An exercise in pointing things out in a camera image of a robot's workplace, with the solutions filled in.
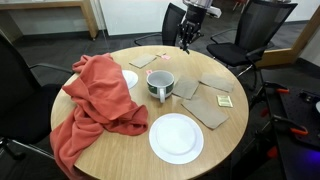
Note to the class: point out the black chair far centre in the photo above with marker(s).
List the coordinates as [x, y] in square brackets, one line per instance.
[172, 19]

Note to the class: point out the brown napkin near plate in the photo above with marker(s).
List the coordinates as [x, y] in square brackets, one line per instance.
[209, 115]

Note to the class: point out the large white plate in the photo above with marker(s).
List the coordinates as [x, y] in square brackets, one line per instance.
[176, 138]

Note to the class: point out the black mesh chair right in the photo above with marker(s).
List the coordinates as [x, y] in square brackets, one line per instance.
[258, 24]

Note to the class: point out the black clamp orange handle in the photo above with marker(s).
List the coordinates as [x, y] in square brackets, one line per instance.
[275, 86]
[290, 125]

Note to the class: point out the black mounting board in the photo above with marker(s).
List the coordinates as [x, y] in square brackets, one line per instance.
[300, 107]

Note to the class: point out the black chair left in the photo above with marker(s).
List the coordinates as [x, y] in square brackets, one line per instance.
[25, 104]

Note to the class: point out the black clamp orange handle lower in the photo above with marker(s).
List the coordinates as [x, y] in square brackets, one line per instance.
[290, 125]

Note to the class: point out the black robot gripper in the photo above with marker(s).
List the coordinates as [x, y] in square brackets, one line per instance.
[193, 18]

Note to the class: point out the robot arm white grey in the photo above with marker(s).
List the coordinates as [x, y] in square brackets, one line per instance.
[207, 4]

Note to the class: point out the white and green mug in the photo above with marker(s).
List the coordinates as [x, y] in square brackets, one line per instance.
[160, 84]

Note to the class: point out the wooden desk background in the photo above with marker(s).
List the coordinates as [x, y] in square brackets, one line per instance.
[30, 17]

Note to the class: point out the black clamp orange handle upper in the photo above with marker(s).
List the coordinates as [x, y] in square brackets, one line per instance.
[275, 86]

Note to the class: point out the orange red fleece blanket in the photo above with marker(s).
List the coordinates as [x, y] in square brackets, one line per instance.
[103, 102]

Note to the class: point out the small white plate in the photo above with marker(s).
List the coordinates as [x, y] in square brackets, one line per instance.
[130, 77]

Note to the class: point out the brown napkin far left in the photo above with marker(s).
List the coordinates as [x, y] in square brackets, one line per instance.
[143, 60]

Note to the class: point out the small pink packet near mug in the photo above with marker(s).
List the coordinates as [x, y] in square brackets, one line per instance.
[148, 72]

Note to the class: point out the brown napkin far right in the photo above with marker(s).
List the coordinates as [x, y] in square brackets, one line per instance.
[217, 82]

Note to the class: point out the brown napkin beside mug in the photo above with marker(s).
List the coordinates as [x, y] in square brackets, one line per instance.
[185, 87]

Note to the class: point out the pink sugar packet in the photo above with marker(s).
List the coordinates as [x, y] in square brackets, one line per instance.
[166, 57]

